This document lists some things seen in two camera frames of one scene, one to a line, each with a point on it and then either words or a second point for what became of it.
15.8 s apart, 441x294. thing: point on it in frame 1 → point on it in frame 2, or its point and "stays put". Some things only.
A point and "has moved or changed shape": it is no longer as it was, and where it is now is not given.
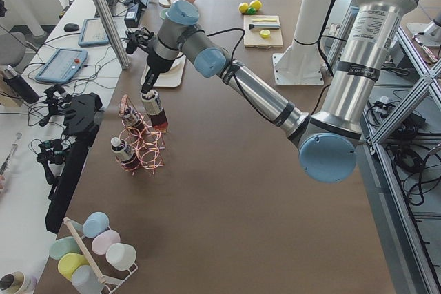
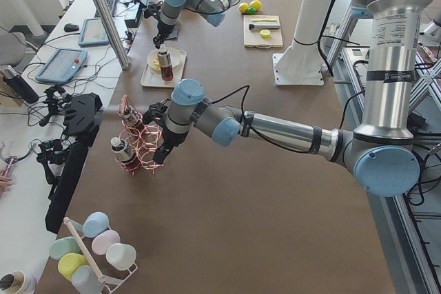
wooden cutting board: (263, 32) stays put
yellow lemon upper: (255, 4) stays put
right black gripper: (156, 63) → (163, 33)
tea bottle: (151, 104) has moved or changed shape
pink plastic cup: (100, 242) stays put
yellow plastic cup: (69, 262) stays put
